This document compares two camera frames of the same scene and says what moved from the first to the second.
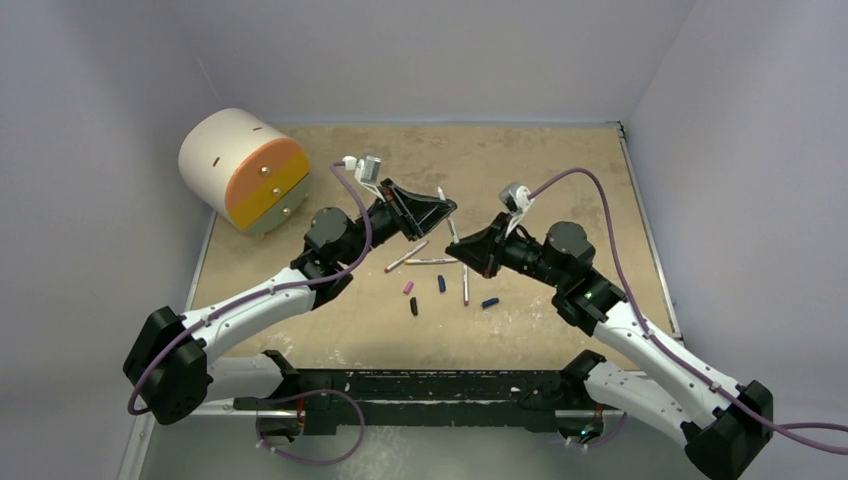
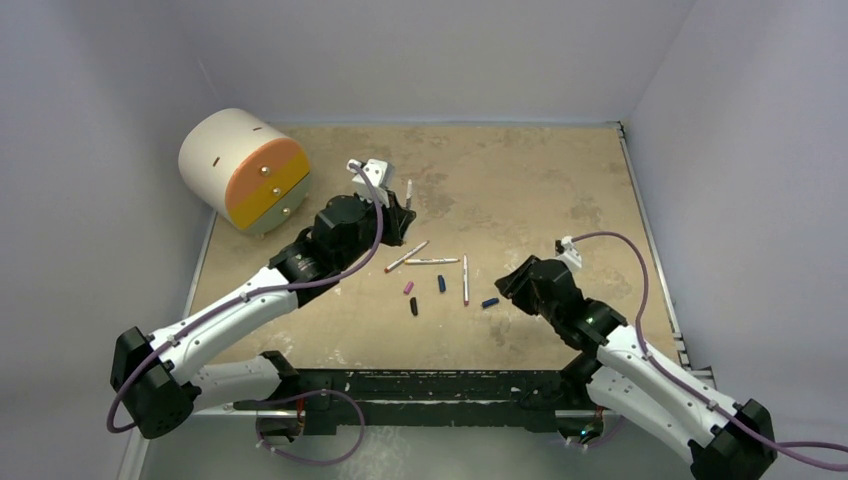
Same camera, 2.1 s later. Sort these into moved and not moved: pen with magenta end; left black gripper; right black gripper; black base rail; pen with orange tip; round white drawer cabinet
Moved: right black gripper; left black gripper
Not moved: pen with magenta end; round white drawer cabinet; black base rail; pen with orange tip
